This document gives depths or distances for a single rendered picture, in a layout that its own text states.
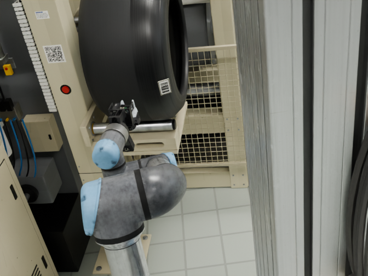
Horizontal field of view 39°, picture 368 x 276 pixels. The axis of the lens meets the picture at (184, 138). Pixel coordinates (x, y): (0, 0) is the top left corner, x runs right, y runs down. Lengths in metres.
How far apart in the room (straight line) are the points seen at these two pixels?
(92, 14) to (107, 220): 0.89
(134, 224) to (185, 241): 1.68
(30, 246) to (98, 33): 1.10
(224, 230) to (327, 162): 2.36
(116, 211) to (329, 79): 0.75
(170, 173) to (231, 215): 1.78
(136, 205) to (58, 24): 1.06
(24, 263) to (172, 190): 1.38
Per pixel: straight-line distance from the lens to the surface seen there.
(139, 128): 2.07
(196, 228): 2.88
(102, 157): 1.46
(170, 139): 2.06
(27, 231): 2.43
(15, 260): 2.35
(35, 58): 2.13
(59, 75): 2.12
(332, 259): 0.59
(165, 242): 2.84
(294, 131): 0.47
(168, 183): 1.13
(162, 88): 1.81
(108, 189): 1.12
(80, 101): 2.16
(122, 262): 1.19
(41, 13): 2.02
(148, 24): 1.76
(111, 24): 1.79
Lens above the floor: 2.04
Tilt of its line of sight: 35 degrees down
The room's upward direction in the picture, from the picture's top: 10 degrees counter-clockwise
